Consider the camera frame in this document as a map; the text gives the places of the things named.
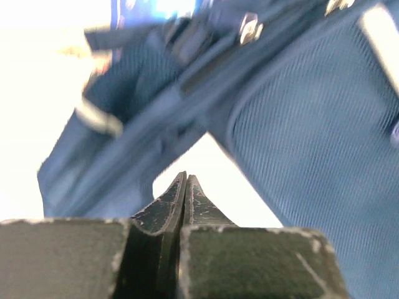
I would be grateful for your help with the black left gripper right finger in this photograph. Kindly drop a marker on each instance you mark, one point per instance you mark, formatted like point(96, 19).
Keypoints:
point(221, 260)

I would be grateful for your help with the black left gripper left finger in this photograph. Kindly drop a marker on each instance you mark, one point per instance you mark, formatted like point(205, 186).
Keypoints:
point(95, 258)

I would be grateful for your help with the navy blue student backpack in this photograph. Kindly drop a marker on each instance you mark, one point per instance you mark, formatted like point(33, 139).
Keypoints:
point(302, 95)

